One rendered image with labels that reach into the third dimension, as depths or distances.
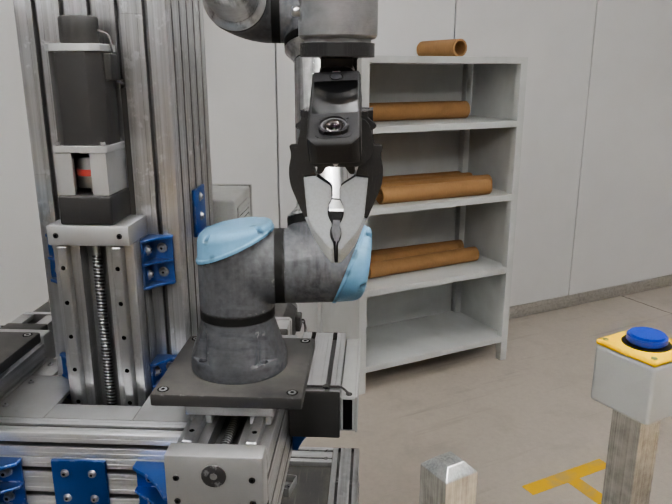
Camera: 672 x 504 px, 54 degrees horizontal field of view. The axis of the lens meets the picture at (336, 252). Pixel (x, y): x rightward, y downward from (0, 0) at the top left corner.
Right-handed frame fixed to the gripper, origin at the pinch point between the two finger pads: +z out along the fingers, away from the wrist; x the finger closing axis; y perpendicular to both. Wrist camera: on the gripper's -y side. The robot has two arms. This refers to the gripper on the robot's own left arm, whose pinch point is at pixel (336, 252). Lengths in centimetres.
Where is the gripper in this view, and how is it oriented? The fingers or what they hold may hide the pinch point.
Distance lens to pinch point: 66.2
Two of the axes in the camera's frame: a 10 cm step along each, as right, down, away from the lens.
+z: 0.0, 9.6, 2.6
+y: 0.5, -2.6, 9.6
